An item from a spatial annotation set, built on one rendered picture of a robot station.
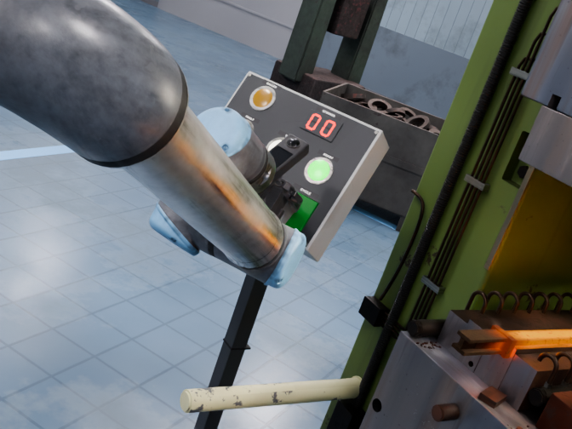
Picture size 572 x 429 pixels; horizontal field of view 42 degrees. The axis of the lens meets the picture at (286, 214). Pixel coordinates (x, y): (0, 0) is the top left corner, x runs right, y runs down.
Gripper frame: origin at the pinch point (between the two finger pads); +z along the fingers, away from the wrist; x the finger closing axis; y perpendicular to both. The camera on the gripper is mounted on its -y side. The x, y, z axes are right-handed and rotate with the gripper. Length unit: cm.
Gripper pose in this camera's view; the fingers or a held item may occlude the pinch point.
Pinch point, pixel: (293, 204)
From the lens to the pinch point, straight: 145.6
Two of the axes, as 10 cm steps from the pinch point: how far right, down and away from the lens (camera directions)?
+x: 7.9, 4.3, -4.3
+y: -5.3, 8.3, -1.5
